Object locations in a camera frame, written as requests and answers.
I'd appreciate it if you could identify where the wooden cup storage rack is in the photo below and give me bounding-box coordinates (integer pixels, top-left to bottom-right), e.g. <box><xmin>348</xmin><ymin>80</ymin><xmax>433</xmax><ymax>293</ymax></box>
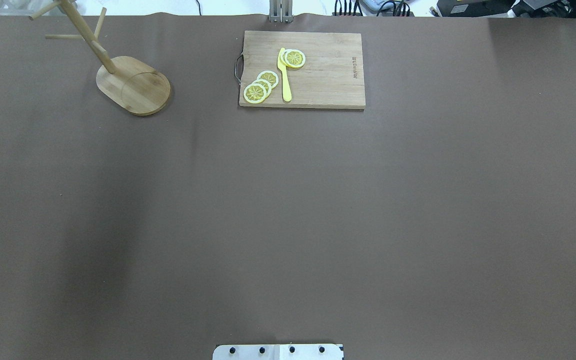
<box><xmin>28</xmin><ymin>0</ymin><xmax>172</xmax><ymax>117</ymax></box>

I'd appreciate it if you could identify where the yellow plastic knife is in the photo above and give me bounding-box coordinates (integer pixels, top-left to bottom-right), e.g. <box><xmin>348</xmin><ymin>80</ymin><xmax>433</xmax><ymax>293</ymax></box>
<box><xmin>276</xmin><ymin>47</ymin><xmax>293</xmax><ymax>103</ymax></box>

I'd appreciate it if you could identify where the middle overlapping lemon slice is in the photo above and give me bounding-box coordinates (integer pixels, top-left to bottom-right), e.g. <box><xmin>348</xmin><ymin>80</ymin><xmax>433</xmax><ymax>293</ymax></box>
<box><xmin>251</xmin><ymin>79</ymin><xmax>273</xmax><ymax>97</ymax></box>

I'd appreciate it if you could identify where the lemon slice nearest knife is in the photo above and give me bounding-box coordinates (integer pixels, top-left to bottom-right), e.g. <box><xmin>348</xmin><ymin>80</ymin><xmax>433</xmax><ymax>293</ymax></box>
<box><xmin>256</xmin><ymin>70</ymin><xmax>280</xmax><ymax>89</ymax></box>

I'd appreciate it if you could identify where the bamboo cutting board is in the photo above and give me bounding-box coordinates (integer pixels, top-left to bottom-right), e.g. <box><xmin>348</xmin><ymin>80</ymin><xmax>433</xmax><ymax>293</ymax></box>
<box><xmin>238</xmin><ymin>30</ymin><xmax>366</xmax><ymax>110</ymax></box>

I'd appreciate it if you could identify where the lemon slice under knife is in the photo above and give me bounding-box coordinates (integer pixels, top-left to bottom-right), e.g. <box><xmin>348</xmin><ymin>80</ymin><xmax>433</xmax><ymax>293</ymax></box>
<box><xmin>282</xmin><ymin>48</ymin><xmax>306</xmax><ymax>69</ymax></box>

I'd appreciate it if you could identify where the lemon slice beside knife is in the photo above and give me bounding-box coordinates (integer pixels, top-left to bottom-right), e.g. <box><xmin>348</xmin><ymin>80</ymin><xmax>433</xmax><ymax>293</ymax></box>
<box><xmin>278</xmin><ymin>48</ymin><xmax>288</xmax><ymax>68</ymax></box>

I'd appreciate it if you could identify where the lemon slice near handle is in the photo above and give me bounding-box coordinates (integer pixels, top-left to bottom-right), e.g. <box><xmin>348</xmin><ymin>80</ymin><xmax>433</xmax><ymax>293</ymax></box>
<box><xmin>242</xmin><ymin>84</ymin><xmax>267</xmax><ymax>104</ymax></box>

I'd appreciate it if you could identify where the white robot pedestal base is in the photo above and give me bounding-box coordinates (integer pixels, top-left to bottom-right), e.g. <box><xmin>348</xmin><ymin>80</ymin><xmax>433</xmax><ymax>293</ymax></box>
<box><xmin>212</xmin><ymin>343</ymin><xmax>345</xmax><ymax>360</ymax></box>

